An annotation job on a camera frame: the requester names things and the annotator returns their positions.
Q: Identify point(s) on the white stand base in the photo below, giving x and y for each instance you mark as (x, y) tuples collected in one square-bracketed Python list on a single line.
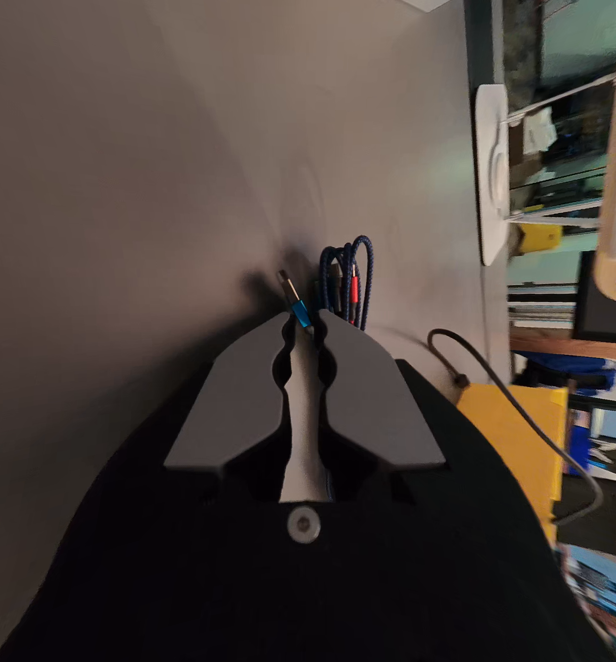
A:
[(491, 170)]

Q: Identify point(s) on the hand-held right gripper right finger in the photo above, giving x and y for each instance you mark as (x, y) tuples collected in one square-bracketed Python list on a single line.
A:
[(375, 408)]

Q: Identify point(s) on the yellow plastic bin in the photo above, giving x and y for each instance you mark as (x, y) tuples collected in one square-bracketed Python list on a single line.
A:
[(510, 439)]

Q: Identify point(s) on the blue striped jacket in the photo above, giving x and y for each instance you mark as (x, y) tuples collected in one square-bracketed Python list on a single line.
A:
[(566, 367)]

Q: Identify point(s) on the black monitor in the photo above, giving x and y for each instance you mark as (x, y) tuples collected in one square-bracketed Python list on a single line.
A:
[(608, 310)]

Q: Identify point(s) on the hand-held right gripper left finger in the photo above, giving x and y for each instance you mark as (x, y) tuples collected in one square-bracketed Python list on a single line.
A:
[(235, 408)]

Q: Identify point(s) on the small yellow sign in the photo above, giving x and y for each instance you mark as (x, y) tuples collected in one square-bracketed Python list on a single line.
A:
[(541, 238)]

